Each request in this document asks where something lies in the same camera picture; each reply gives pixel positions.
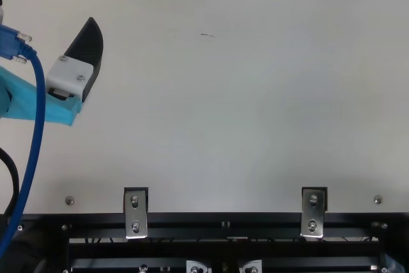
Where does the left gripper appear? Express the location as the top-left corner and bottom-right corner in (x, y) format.
(0, 17), (104, 127)

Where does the blue cable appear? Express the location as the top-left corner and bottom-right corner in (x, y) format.
(0, 25), (47, 256)

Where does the black cable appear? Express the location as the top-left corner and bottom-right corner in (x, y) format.
(0, 147), (20, 215)

